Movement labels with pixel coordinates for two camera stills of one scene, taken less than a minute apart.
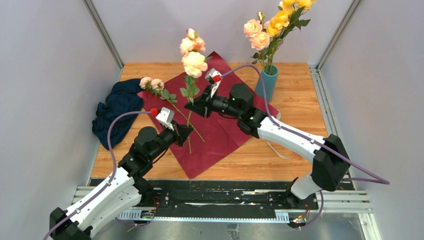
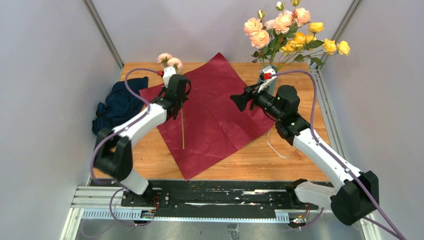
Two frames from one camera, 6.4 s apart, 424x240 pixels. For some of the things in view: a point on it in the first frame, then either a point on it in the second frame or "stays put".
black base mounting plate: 224,195 stays put
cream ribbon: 278,117 stays put
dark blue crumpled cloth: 122,98 stays put
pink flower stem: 261,16 → 270,25
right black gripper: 203,105 → 242,99
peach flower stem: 259,37 stays put
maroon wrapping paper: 214,137 stays put
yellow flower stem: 286,20 → 301,45
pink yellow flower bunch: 156,86 → 167,60
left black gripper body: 166,138 → 184,98
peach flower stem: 195,62 → 301,17
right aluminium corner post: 353,7 stays put
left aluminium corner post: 98,23 stays put
